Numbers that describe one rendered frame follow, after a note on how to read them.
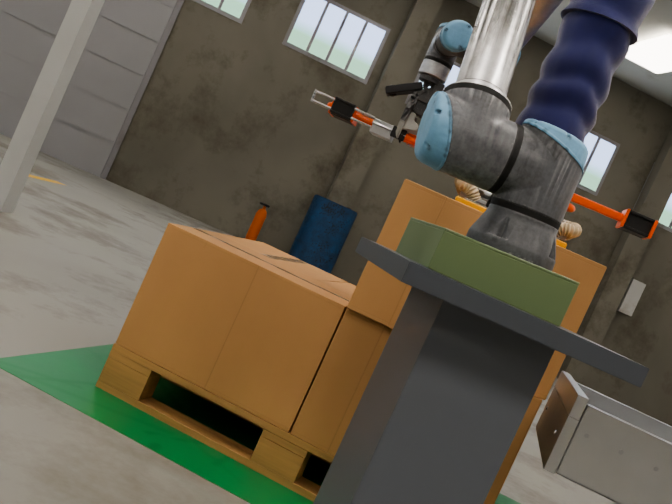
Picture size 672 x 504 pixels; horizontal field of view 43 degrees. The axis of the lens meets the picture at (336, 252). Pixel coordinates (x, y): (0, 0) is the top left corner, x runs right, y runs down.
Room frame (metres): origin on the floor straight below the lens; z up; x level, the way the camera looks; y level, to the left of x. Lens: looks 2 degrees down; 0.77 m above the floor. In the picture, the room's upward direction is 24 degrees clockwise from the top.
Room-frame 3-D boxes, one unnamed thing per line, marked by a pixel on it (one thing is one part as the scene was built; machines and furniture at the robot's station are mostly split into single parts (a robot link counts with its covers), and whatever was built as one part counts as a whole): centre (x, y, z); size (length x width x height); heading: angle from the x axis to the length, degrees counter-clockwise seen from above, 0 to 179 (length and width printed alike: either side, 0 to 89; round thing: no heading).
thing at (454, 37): (2.52, -0.07, 1.38); 0.12 x 0.12 x 0.09; 6
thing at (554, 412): (2.49, -0.79, 0.47); 0.70 x 0.03 x 0.15; 168
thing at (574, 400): (2.49, -0.79, 0.58); 0.70 x 0.03 x 0.06; 168
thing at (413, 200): (2.55, -0.42, 0.74); 0.60 x 0.40 x 0.40; 82
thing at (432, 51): (2.63, -0.05, 1.38); 0.10 x 0.09 x 0.12; 6
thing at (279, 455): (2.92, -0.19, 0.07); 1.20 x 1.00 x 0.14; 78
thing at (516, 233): (1.78, -0.33, 0.89); 0.19 x 0.19 x 0.10
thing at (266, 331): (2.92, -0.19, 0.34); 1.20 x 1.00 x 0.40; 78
